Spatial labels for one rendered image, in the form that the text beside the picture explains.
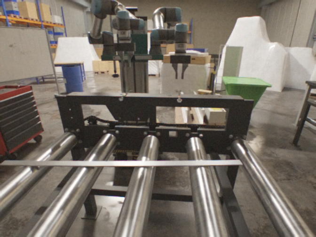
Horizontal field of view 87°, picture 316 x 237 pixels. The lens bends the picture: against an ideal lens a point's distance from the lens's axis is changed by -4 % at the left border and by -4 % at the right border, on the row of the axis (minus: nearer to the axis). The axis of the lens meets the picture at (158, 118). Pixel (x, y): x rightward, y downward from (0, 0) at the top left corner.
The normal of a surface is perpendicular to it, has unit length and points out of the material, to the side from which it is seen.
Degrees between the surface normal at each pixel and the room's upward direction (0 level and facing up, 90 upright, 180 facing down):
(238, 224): 0
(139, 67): 90
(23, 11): 90
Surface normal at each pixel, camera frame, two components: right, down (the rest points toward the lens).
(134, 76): 0.07, 0.39
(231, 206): 0.00, -0.92
